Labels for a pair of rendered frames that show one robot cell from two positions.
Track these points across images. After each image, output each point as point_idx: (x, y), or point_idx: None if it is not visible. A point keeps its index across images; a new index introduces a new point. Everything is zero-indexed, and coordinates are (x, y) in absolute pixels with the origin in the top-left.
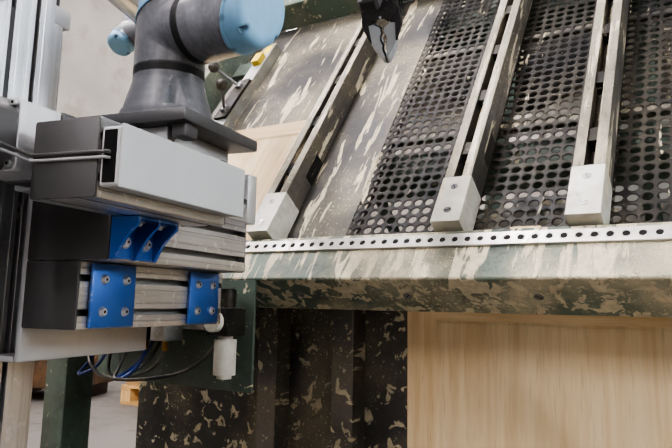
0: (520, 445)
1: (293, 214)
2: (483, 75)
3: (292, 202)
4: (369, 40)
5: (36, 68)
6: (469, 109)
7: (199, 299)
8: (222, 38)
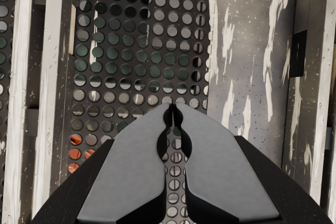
0: None
1: None
2: (36, 174)
3: None
4: (247, 143)
5: None
6: (49, 83)
7: None
8: None
